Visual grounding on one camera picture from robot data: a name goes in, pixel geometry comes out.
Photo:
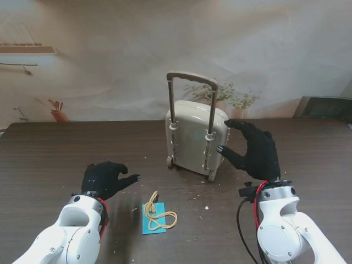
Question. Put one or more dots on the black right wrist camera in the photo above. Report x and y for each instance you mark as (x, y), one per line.
(247, 192)

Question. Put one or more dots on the printed backdrop cloth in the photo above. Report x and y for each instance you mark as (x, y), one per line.
(110, 55)

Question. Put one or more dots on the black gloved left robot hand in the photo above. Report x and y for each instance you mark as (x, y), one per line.
(101, 178)

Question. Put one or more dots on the beige mini trolley suitcase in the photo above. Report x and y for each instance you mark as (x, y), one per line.
(192, 132)

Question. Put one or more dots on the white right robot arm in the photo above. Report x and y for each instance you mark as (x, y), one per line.
(280, 233)

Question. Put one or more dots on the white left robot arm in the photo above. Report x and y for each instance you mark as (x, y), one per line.
(74, 233)

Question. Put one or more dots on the black box with grey frame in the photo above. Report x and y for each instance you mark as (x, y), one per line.
(324, 108)

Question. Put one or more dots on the teal paper luggage tag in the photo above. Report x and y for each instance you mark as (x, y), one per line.
(147, 228)

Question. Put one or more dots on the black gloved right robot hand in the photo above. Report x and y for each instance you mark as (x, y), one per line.
(261, 156)

